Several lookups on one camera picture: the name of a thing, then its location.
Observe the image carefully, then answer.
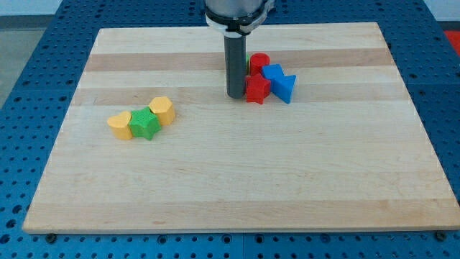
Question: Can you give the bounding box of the yellow heart block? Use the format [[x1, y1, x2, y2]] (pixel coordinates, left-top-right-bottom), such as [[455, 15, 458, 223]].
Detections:
[[106, 111, 133, 140]]

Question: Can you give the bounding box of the green circle block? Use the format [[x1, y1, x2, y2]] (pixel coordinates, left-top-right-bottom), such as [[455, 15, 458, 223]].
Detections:
[[245, 53, 250, 75]]

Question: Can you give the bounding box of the light wooden board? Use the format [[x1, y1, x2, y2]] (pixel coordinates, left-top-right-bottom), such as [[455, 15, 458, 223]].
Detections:
[[23, 22, 459, 234]]

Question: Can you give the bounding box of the red cylinder block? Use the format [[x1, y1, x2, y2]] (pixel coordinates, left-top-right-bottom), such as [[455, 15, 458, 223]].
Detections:
[[249, 53, 270, 76]]

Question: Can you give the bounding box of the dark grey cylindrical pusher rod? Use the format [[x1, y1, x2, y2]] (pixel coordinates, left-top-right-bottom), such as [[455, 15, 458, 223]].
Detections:
[[224, 36, 247, 99]]

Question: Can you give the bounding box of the red star block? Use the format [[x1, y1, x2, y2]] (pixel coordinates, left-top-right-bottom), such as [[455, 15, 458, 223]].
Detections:
[[246, 73, 271, 104]]

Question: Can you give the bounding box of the blue cube block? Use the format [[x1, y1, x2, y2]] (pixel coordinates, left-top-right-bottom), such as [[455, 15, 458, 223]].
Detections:
[[262, 64, 285, 80]]

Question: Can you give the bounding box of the yellow hexagon block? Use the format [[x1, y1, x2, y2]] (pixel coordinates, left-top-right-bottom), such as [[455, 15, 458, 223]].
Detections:
[[149, 96, 175, 126]]

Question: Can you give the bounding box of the red object at edge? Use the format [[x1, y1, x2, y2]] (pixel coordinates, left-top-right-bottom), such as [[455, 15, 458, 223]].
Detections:
[[444, 30, 460, 55]]

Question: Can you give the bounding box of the green star block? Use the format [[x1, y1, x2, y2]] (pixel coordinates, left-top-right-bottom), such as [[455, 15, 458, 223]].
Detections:
[[129, 106, 162, 140]]

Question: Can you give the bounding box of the blue triangle block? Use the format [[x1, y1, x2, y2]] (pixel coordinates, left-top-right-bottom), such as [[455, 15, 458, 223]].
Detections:
[[271, 75, 297, 104]]

